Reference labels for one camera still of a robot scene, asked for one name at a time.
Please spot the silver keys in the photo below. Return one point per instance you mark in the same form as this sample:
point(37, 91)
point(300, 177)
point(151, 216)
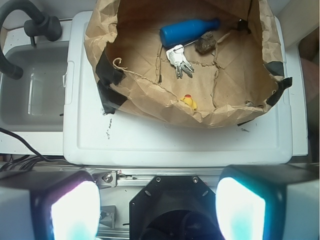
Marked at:
point(178, 60)

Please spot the blue plastic bottle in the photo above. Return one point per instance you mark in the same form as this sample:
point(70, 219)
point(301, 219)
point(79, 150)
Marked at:
point(186, 31)

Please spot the black toy faucet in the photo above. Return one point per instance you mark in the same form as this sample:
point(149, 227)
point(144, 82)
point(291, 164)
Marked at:
point(39, 24)

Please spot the brown rock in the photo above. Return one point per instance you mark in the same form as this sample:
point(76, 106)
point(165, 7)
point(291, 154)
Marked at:
point(206, 43)

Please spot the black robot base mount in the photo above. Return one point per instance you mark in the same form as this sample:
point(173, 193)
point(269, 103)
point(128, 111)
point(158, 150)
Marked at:
point(172, 207)

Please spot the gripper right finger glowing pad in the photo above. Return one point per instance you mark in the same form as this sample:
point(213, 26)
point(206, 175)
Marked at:
point(269, 202)

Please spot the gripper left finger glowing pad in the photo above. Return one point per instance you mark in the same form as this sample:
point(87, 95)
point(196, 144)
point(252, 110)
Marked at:
point(49, 205)

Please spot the yellow rubber duck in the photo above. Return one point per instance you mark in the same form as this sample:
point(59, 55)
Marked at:
point(187, 99)

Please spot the grey toy sink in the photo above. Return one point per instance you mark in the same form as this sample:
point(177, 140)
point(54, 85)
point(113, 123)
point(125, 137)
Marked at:
point(35, 102)

